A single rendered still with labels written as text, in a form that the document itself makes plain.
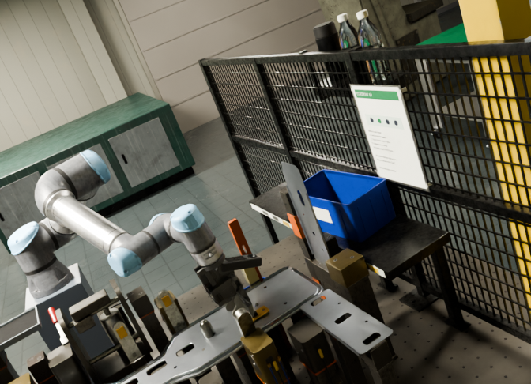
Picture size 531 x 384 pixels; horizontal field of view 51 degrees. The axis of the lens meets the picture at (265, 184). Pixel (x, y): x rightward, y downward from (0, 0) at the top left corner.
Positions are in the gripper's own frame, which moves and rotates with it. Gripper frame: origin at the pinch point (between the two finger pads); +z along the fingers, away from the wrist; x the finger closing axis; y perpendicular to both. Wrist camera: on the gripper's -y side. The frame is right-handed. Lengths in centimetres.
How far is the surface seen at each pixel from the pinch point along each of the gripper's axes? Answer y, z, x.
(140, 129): -72, 36, -480
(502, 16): -65, -50, 48
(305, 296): -14.1, 4.1, 4.5
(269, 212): -32, 3, -51
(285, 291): -11.8, 3.9, -3.3
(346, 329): -13.3, 4.0, 25.9
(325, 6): -295, 11, -398
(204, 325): 12.6, -2.7, -3.8
